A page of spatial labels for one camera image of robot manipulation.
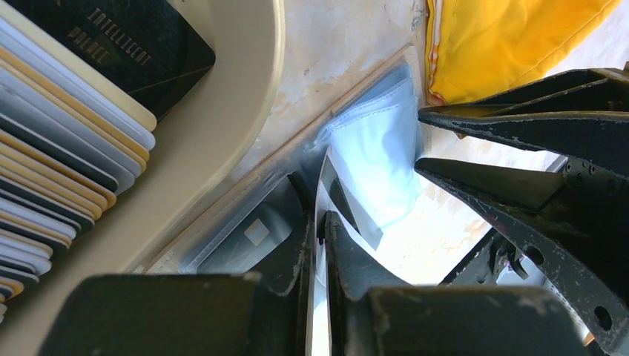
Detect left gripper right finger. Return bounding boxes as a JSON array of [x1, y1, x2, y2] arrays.
[[324, 211, 587, 355]]

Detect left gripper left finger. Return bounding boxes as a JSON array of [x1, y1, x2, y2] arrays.
[[39, 212, 314, 355]]

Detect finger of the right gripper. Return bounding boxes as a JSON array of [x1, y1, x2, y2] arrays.
[[415, 158, 628, 355], [418, 68, 628, 178]]

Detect black card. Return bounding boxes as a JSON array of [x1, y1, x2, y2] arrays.
[[197, 177, 303, 274]]

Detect beige oval card tray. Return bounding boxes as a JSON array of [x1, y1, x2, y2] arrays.
[[1, 1, 286, 355]]

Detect stack of cards in tray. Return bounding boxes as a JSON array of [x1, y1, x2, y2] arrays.
[[1, 1, 216, 309]]

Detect yellow jacket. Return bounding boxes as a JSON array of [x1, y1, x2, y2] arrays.
[[425, 0, 620, 106]]

